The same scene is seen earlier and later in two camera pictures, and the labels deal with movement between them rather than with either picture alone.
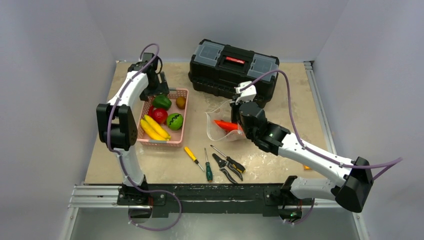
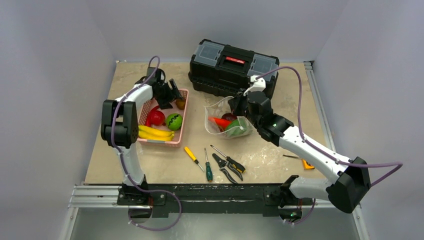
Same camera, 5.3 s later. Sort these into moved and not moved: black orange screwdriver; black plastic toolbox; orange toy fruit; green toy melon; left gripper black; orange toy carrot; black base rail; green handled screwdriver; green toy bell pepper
Moved: green toy bell pepper; left gripper black; orange toy carrot
Not moved: black plastic toolbox; green handled screwdriver; black base rail; orange toy fruit; green toy melon; black orange screwdriver
